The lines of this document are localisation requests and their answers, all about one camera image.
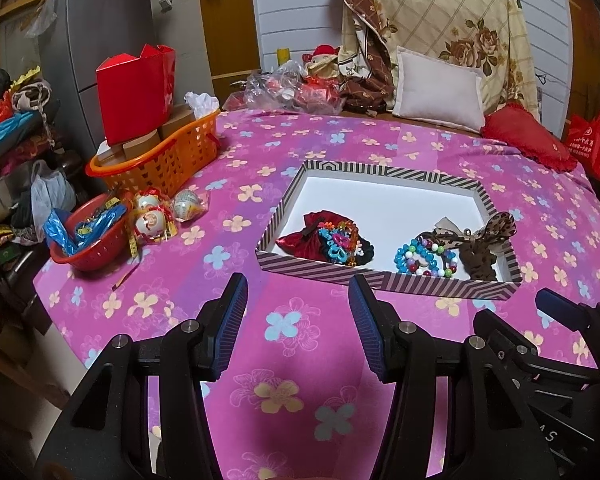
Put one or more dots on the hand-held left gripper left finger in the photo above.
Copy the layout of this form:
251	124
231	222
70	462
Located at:
230	325

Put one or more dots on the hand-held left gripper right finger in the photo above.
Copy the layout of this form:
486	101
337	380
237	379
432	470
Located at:
367	330

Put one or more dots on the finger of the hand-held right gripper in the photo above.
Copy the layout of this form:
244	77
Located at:
565	310
510	340

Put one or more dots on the striped cardboard box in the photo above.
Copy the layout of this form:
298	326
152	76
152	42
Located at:
430	287

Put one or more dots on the leopard print bow hair clip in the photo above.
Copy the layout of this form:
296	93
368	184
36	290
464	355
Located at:
500	225

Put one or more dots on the red bow hair clip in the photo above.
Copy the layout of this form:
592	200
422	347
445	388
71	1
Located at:
300	240

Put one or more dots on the wrapped figurine candies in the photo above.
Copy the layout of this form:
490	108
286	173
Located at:
132	247

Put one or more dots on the red and white decorated egg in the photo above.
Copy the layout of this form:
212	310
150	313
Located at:
152	225
147	202

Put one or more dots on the grey decorated egg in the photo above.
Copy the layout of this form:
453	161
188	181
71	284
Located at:
187	205

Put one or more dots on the pink floral blanket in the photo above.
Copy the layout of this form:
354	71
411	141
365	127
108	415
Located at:
230	185

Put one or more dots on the red plastic colander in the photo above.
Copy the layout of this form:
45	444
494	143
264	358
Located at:
90	260

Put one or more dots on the red shopping bag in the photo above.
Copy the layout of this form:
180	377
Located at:
590	145

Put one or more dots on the orange plastic basket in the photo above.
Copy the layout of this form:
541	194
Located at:
180	160

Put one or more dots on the red heart cushion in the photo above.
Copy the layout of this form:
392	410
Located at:
525	132

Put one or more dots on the blue plastic wrapper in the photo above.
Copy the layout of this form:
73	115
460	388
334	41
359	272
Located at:
65	235

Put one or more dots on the brown cardboard box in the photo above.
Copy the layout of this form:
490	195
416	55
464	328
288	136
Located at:
140	145
180	120

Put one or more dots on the white plastic bag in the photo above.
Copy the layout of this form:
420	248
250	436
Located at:
50	195

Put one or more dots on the clear plastic bag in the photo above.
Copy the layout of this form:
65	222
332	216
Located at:
280	90

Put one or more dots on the white pillow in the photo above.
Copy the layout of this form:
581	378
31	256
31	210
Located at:
437	90

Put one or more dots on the red paper box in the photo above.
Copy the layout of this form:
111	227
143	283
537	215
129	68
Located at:
130	95

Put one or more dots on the doll with red hat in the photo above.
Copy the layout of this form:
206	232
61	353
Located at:
322	62

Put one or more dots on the yellow bottle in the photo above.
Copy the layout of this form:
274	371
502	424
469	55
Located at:
283	57

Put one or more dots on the brown patterned cloth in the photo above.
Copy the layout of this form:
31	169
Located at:
365	55

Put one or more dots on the cream floral quilt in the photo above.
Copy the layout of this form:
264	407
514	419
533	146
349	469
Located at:
445	5

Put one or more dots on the grey refrigerator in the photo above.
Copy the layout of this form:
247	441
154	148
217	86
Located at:
110	20

